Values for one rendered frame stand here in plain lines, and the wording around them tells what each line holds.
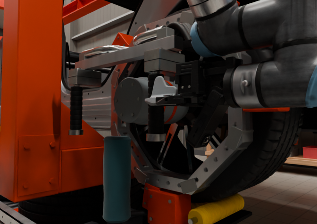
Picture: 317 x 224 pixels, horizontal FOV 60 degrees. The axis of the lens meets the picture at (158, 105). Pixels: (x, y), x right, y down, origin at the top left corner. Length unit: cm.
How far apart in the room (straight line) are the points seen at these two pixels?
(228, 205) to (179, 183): 18
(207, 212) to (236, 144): 24
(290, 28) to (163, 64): 27
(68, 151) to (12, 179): 21
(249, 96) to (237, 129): 28
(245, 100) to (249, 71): 5
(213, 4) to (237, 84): 13
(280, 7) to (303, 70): 10
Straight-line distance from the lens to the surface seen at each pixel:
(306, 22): 44
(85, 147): 117
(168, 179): 87
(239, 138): 72
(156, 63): 60
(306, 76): 42
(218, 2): 48
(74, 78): 87
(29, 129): 105
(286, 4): 45
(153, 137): 59
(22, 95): 104
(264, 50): 81
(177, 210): 87
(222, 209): 91
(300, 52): 42
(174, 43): 61
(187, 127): 94
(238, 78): 45
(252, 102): 45
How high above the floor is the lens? 80
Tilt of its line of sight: 3 degrees up
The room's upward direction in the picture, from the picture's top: straight up
